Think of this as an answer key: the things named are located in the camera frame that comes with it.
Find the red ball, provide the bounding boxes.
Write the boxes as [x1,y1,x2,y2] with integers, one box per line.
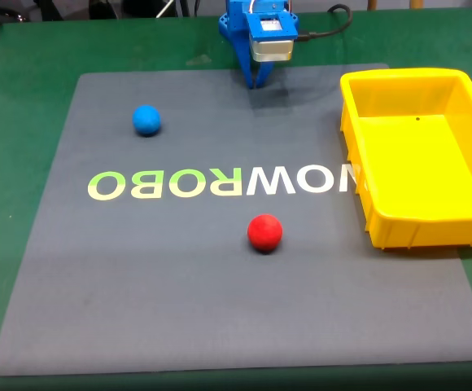
[247,213,284,253]

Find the blue ball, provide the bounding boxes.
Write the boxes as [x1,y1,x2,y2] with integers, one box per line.
[132,104,162,137]

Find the silver camera box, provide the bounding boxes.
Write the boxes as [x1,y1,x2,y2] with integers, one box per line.
[248,37,295,64]

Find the black cable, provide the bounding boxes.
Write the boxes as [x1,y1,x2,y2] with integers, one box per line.
[298,3,354,42]

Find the yellow plastic bin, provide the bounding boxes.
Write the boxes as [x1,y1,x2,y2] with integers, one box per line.
[339,68,472,250]

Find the grey printed mat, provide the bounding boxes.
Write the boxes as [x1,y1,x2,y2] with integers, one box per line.
[0,63,472,376]

